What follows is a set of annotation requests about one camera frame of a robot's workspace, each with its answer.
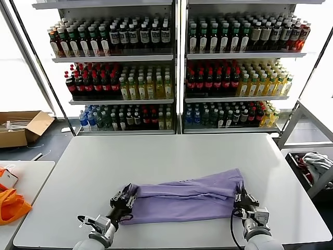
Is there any dark metal frame post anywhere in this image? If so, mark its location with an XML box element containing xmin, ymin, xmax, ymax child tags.
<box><xmin>9</xmin><ymin>0</ymin><xmax>78</xmax><ymax>136</ymax></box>
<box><xmin>277</xmin><ymin>26</ymin><xmax>333</xmax><ymax>138</ymax></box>

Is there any red cap cola bottle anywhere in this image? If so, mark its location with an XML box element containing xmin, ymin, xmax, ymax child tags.
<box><xmin>74</xmin><ymin>73</ymin><xmax>85</xmax><ymax>97</ymax></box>
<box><xmin>213</xmin><ymin>69</ymin><xmax>223</xmax><ymax>96</ymax></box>
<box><xmin>186</xmin><ymin>70</ymin><xmax>196</xmax><ymax>96</ymax></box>
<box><xmin>231</xmin><ymin>69</ymin><xmax>241</xmax><ymax>96</ymax></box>
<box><xmin>92</xmin><ymin>72</ymin><xmax>103</xmax><ymax>97</ymax></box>
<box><xmin>204</xmin><ymin>70</ymin><xmax>214</xmax><ymax>96</ymax></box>
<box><xmin>100</xmin><ymin>72</ymin><xmax>111</xmax><ymax>97</ymax></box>
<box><xmin>195</xmin><ymin>70</ymin><xmax>205</xmax><ymax>96</ymax></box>
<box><xmin>222</xmin><ymin>69</ymin><xmax>233</xmax><ymax>96</ymax></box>
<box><xmin>65</xmin><ymin>73</ymin><xmax>76</xmax><ymax>97</ymax></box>
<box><xmin>110</xmin><ymin>72</ymin><xmax>120</xmax><ymax>97</ymax></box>
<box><xmin>83</xmin><ymin>72</ymin><xmax>94</xmax><ymax>97</ymax></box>

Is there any red garment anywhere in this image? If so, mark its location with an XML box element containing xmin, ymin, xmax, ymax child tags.
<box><xmin>296</xmin><ymin>156</ymin><xmax>314</xmax><ymax>187</ymax></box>

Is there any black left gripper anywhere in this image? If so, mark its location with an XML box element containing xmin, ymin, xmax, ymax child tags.
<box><xmin>107</xmin><ymin>183</ymin><xmax>139</xmax><ymax>222</ymax></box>

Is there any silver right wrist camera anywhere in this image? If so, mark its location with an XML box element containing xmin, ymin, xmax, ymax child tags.
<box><xmin>250</xmin><ymin>207</ymin><xmax>271</xmax><ymax>227</ymax></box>

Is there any dark label drink bottle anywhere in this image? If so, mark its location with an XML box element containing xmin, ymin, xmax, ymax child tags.
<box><xmin>270</xmin><ymin>21</ymin><xmax>283</xmax><ymax>51</ymax></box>
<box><xmin>280</xmin><ymin>21</ymin><xmax>293</xmax><ymax>51</ymax></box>

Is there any white and orange carton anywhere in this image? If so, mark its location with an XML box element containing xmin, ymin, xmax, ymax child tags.
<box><xmin>0</xmin><ymin>164</ymin><xmax>19</xmax><ymax>189</ymax></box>

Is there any yellow juice bottle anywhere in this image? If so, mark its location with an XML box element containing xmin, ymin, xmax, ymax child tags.
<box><xmin>247</xmin><ymin>73</ymin><xmax>260</xmax><ymax>97</ymax></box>
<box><xmin>265</xmin><ymin>73</ymin><xmax>278</xmax><ymax>97</ymax></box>
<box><xmin>256</xmin><ymin>73</ymin><xmax>268</xmax><ymax>97</ymax></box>
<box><xmin>164</xmin><ymin>74</ymin><xmax>174</xmax><ymax>99</ymax></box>
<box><xmin>273</xmin><ymin>73</ymin><xmax>287</xmax><ymax>96</ymax></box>
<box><xmin>282</xmin><ymin>74</ymin><xmax>295</xmax><ymax>96</ymax></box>
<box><xmin>119</xmin><ymin>77</ymin><xmax>130</xmax><ymax>101</ymax></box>
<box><xmin>238</xmin><ymin>73</ymin><xmax>250</xmax><ymax>97</ymax></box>
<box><xmin>137</xmin><ymin>76</ymin><xmax>147</xmax><ymax>100</ymax></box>
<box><xmin>128</xmin><ymin>77</ymin><xmax>138</xmax><ymax>100</ymax></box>
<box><xmin>155</xmin><ymin>75</ymin><xmax>165</xmax><ymax>99</ymax></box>
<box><xmin>146</xmin><ymin>76</ymin><xmax>156</xmax><ymax>99</ymax></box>

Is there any orange fabric bag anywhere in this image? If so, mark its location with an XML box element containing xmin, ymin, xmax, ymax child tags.
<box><xmin>0</xmin><ymin>183</ymin><xmax>33</xmax><ymax>226</ymax></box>

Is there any black storage bin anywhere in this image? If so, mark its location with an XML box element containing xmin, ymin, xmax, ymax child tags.
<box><xmin>285</xmin><ymin>151</ymin><xmax>333</xmax><ymax>189</ymax></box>

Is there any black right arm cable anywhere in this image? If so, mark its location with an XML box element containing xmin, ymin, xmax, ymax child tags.
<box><xmin>230</xmin><ymin>208</ymin><xmax>244</xmax><ymax>250</ymax></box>

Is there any grey metal shelving unit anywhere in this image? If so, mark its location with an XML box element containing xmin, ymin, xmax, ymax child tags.
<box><xmin>181</xmin><ymin>0</ymin><xmax>326</xmax><ymax>135</ymax></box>
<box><xmin>32</xmin><ymin>0</ymin><xmax>179</xmax><ymax>136</ymax></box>

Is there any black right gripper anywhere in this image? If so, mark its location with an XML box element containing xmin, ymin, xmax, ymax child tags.
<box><xmin>233</xmin><ymin>183</ymin><xmax>260</xmax><ymax>211</ymax></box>

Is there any white cap dark bottle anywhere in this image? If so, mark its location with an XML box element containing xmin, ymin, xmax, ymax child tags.
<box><xmin>129</xmin><ymin>23</ymin><xmax>139</xmax><ymax>51</ymax></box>
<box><xmin>139</xmin><ymin>23</ymin><xmax>150</xmax><ymax>50</ymax></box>
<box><xmin>119</xmin><ymin>23</ymin><xmax>130</xmax><ymax>51</ymax></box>
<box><xmin>160</xmin><ymin>22</ymin><xmax>171</xmax><ymax>50</ymax></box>
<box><xmin>109</xmin><ymin>23</ymin><xmax>120</xmax><ymax>52</ymax></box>
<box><xmin>150</xmin><ymin>22</ymin><xmax>161</xmax><ymax>50</ymax></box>

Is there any grey white garment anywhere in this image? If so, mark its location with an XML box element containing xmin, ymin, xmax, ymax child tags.
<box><xmin>301</xmin><ymin>152</ymin><xmax>333</xmax><ymax>183</ymax></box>

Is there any grey metal frame table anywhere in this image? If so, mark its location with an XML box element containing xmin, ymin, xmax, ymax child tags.
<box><xmin>277</xmin><ymin>98</ymin><xmax>333</xmax><ymax>146</ymax></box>

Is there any red drink bottle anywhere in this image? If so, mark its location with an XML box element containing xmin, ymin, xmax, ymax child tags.
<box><xmin>288</xmin><ymin>22</ymin><xmax>303</xmax><ymax>52</ymax></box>
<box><xmin>296</xmin><ymin>22</ymin><xmax>312</xmax><ymax>52</ymax></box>

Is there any light grey window beam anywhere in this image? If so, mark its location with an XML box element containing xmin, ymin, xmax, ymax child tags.
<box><xmin>0</xmin><ymin>0</ymin><xmax>57</xmax><ymax>118</ymax></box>

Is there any purple printed t-shirt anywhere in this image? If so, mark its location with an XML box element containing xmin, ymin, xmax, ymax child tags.
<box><xmin>120</xmin><ymin>168</ymin><xmax>247</xmax><ymax>226</ymax></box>

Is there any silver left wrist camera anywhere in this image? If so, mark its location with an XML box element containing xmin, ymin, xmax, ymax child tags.
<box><xmin>95</xmin><ymin>215</ymin><xmax>111</xmax><ymax>231</ymax></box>

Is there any beige label dark bottle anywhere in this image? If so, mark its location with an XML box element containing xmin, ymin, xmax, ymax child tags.
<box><xmin>251</xmin><ymin>21</ymin><xmax>263</xmax><ymax>52</ymax></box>
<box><xmin>261</xmin><ymin>21</ymin><xmax>273</xmax><ymax>51</ymax></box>

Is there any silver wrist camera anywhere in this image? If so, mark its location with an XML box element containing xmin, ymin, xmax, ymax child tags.
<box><xmin>250</xmin><ymin>207</ymin><xmax>271</xmax><ymax>227</ymax></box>
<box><xmin>95</xmin><ymin>215</ymin><xmax>111</xmax><ymax>231</ymax></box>

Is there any brown cardboard box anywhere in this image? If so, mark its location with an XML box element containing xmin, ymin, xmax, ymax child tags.
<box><xmin>0</xmin><ymin>110</ymin><xmax>55</xmax><ymax>148</ymax></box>

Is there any white side table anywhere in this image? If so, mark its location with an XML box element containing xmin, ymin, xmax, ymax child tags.
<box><xmin>0</xmin><ymin>160</ymin><xmax>56</xmax><ymax>250</ymax></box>

